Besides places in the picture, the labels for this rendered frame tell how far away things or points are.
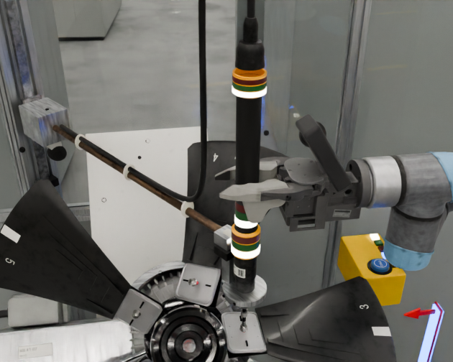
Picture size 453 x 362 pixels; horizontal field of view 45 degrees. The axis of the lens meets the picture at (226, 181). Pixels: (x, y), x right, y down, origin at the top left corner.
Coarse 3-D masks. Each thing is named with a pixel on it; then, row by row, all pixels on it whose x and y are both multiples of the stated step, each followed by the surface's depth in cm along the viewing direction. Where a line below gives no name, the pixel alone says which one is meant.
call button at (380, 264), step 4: (372, 260) 123; (376, 260) 123; (380, 260) 123; (384, 260) 123; (372, 264) 122; (376, 264) 122; (380, 264) 122; (384, 264) 122; (388, 264) 122; (372, 268) 122; (376, 268) 121; (380, 268) 121; (384, 268) 121; (388, 268) 122
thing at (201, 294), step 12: (192, 264) 94; (180, 276) 94; (192, 276) 93; (204, 276) 91; (216, 276) 89; (180, 288) 94; (192, 288) 92; (204, 288) 90; (192, 300) 90; (204, 300) 89
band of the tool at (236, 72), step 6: (234, 72) 68; (240, 72) 70; (246, 72) 70; (252, 72) 70; (258, 72) 70; (264, 72) 69; (240, 78) 66; (246, 78) 66; (252, 78) 66; (258, 78) 66; (240, 90) 67
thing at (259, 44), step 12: (252, 24) 64; (252, 36) 65; (240, 48) 65; (252, 48) 65; (264, 48) 66; (240, 60) 66; (252, 60) 65; (264, 60) 67; (240, 264) 82; (252, 264) 82; (240, 276) 83; (252, 276) 83; (240, 288) 84; (252, 288) 85
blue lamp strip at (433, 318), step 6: (438, 312) 95; (432, 318) 97; (438, 318) 96; (432, 324) 97; (426, 330) 100; (432, 330) 97; (426, 336) 100; (432, 336) 98; (426, 342) 100; (426, 348) 100; (420, 354) 103; (426, 354) 100; (420, 360) 103; (426, 360) 101
